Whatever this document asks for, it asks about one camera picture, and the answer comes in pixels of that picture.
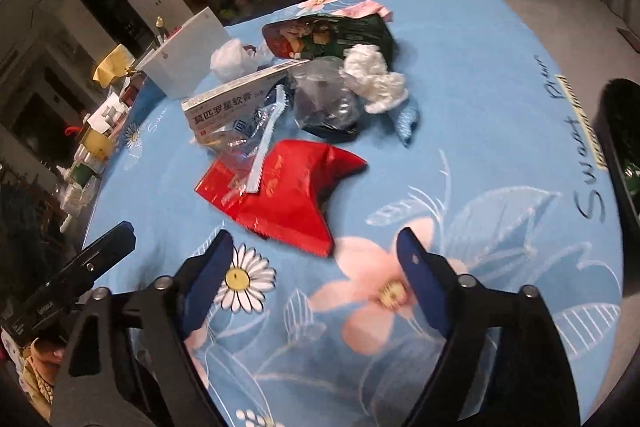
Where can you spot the white cardboard box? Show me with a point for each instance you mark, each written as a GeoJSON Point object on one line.
{"type": "Point", "coordinates": [185, 52]}

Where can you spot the cluster of small bottles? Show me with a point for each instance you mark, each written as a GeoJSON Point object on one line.
{"type": "Point", "coordinates": [92, 152]}

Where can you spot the pink cloth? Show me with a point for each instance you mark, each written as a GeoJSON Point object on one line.
{"type": "Point", "coordinates": [362, 9]}

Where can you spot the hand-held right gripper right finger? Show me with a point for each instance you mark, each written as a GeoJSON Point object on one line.
{"type": "Point", "coordinates": [422, 279]}

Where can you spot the person's left hand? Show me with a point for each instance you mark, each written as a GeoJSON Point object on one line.
{"type": "Point", "coordinates": [47, 352]}

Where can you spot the white plastic bag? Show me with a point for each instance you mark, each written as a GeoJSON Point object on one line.
{"type": "Point", "coordinates": [230, 59]}

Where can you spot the white toothed plastic strip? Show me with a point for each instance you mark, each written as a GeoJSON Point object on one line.
{"type": "Point", "coordinates": [262, 147]}

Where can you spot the dark floor mat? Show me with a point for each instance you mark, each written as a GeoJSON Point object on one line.
{"type": "Point", "coordinates": [629, 34]}

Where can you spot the dark green snack packet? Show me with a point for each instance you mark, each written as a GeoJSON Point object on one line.
{"type": "Point", "coordinates": [325, 34]}

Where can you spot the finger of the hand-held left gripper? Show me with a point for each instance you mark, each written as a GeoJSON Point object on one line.
{"type": "Point", "coordinates": [107, 252]}

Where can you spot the yellow cloth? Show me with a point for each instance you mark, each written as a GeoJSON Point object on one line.
{"type": "Point", "coordinates": [112, 64]}

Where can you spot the blue jeans garment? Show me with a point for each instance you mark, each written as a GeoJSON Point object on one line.
{"type": "Point", "coordinates": [406, 124]}

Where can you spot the red snack packet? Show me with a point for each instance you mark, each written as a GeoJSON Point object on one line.
{"type": "Point", "coordinates": [290, 202]}

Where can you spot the clear bag with black contents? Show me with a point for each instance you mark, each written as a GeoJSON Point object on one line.
{"type": "Point", "coordinates": [320, 107]}

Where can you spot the large white tissue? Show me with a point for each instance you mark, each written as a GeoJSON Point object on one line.
{"type": "Point", "coordinates": [372, 77]}

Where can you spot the person's left forearm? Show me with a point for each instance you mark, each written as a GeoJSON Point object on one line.
{"type": "Point", "coordinates": [37, 387]}

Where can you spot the clear plastic wrapper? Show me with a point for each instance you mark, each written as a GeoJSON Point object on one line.
{"type": "Point", "coordinates": [232, 152]}

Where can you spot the white medicine box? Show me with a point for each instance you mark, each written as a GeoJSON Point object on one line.
{"type": "Point", "coordinates": [225, 107]}

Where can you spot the blue floral tablecloth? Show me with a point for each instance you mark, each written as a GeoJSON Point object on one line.
{"type": "Point", "coordinates": [475, 132]}

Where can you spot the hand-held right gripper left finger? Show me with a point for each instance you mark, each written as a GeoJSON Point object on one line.
{"type": "Point", "coordinates": [207, 279]}

